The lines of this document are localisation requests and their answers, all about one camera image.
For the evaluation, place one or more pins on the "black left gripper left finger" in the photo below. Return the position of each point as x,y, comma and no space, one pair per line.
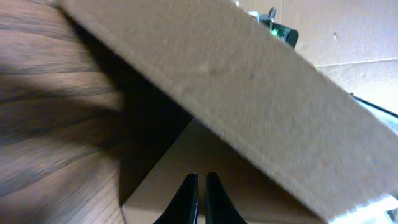
183,208

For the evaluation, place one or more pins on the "cardboard box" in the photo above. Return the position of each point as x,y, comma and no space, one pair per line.
256,93

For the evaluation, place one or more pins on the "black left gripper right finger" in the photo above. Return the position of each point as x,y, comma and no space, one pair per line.
219,208

